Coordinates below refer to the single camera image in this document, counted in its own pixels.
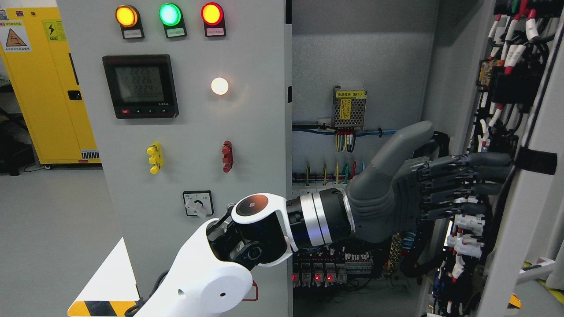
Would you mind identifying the relay terminal row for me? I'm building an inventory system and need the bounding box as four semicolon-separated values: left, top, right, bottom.
291;240;390;291

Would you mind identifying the grey cabinet door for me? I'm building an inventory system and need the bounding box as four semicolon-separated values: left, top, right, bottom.
58;0;292;317
416;0;564;317

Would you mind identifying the green indicator lamp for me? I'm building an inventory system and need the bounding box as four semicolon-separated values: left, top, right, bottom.
159;3;187;39

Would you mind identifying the red indicator lamp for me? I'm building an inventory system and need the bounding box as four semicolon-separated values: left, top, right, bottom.
200;2;227;37

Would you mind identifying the yellow terminal connector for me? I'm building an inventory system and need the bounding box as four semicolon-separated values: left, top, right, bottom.
146;142;164;175

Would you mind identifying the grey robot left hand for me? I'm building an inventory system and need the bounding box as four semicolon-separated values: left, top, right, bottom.
344;121;512;243

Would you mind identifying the metal mesh power supply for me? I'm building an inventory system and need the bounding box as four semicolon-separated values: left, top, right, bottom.
332;85;367;132

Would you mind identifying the white rotary selector switch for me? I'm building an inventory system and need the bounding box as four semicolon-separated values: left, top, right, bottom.
182;190;214;218

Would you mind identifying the yellow indicator lamp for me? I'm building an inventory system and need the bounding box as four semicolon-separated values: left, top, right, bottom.
115;5;145;40

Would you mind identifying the black digital power meter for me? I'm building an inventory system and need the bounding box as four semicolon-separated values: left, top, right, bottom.
102;54;179;119

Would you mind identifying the white circuit breaker row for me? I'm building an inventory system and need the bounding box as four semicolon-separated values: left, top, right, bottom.
288;182;347;199

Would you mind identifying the white indicator lamp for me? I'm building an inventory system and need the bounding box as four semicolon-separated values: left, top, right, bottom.
210;77;230;96

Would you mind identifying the red electric hazard sticker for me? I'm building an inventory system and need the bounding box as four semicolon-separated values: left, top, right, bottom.
242;281;259;302

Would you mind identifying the red terminal connector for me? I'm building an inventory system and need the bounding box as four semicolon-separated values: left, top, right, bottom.
221;140;234;173

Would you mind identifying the yellow safety cabinet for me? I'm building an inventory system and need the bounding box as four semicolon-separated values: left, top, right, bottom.
1;7;101;166

